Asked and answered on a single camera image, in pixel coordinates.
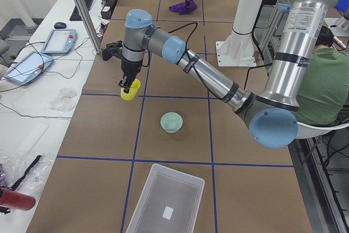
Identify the yellow plastic cup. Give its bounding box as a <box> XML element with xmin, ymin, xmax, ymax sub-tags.
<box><xmin>121</xmin><ymin>78</ymin><xmax>141</xmax><ymax>101</ymax></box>

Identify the purple cloth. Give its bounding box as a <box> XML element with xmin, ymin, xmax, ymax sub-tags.
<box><xmin>169</xmin><ymin>0</ymin><xmax>197</xmax><ymax>15</ymax></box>

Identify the black box device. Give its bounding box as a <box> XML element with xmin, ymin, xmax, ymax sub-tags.
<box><xmin>100</xmin><ymin>0</ymin><xmax>117</xmax><ymax>20</ymax></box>

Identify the clear plastic box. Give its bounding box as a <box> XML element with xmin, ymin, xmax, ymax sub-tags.
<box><xmin>126</xmin><ymin>163</ymin><xmax>205</xmax><ymax>233</ymax></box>

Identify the green ceramic bowl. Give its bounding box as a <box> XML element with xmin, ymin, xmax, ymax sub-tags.
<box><xmin>160</xmin><ymin>112</ymin><xmax>183</xmax><ymax>134</ymax></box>

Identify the white crumpled tissue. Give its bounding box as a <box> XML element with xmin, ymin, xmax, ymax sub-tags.
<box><xmin>50</xmin><ymin>88</ymin><xmax>77</xmax><ymax>112</ymax></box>

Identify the teach pendant far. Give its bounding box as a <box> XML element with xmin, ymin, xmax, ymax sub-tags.
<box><xmin>41</xmin><ymin>29</ymin><xmax>77</xmax><ymax>56</ymax></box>

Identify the teach pendant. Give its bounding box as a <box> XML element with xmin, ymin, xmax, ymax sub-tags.
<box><xmin>3</xmin><ymin>51</ymin><xmax>53</xmax><ymax>86</ymax></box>
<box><xmin>41</xmin><ymin>29</ymin><xmax>77</xmax><ymax>56</ymax></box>

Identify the black keyboard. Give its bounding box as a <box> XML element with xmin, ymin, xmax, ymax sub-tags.
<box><xmin>69</xmin><ymin>0</ymin><xmax>95</xmax><ymax>22</ymax></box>

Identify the black computer mouse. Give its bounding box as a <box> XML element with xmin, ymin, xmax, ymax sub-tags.
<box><xmin>54</xmin><ymin>22</ymin><xmax>67</xmax><ymax>29</ymax></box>

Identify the teach pendant near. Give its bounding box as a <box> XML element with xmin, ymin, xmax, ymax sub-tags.
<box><xmin>3</xmin><ymin>51</ymin><xmax>53</xmax><ymax>86</ymax></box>

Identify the person in green shirt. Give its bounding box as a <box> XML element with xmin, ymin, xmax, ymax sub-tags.
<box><xmin>296</xmin><ymin>26</ymin><xmax>348</xmax><ymax>127</ymax></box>

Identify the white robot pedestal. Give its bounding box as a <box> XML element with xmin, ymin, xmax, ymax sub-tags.
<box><xmin>216</xmin><ymin>0</ymin><xmax>263</xmax><ymax>67</ymax></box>

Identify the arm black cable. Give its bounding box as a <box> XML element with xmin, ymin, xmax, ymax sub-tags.
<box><xmin>141</xmin><ymin>22</ymin><xmax>273</xmax><ymax>100</ymax></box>

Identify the aluminium frame post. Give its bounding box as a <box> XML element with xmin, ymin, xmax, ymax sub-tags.
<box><xmin>74</xmin><ymin>0</ymin><xmax>101</xmax><ymax>54</ymax></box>

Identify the black strap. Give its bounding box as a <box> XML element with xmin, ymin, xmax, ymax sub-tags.
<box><xmin>10</xmin><ymin>154</ymin><xmax>43</xmax><ymax>192</ymax></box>

